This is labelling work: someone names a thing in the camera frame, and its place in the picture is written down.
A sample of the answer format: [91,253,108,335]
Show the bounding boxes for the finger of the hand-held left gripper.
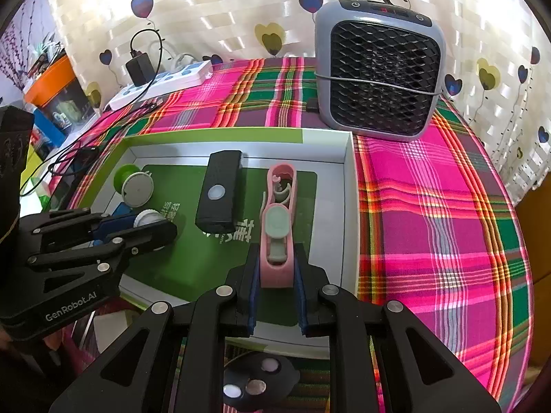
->
[27,221,178,276]
[19,209,141,247]

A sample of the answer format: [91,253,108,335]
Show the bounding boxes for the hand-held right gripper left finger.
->
[49,247,263,413]

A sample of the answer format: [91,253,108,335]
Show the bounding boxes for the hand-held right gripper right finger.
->
[294,250,502,413]

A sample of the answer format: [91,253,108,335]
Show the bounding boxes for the silver tube with white cap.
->
[133,208,168,252]

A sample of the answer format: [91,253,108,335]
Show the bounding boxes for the green and white cardboard box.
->
[69,127,361,358]

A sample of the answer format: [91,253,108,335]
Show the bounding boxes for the black textured one-button case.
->
[195,150,245,234]

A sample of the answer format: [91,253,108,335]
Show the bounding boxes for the black phone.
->
[49,168,93,212]

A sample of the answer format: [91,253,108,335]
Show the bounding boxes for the blue carton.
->
[32,107,70,147]

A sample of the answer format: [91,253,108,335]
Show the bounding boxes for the white power strip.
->
[105,60,214,112]

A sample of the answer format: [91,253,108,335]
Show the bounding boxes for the black power adapter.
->
[126,52,156,87]

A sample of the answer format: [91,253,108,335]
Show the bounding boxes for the pile of assorted small items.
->
[28,39,67,76]

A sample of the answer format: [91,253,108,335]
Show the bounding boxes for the purple flower branches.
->
[0,0,56,91]

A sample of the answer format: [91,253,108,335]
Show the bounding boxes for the white heart print curtain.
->
[43,0,549,205]

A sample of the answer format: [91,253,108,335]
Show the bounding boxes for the grey space heater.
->
[313,0,446,140]

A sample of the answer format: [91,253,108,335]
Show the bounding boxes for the black charger cable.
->
[19,29,164,196]

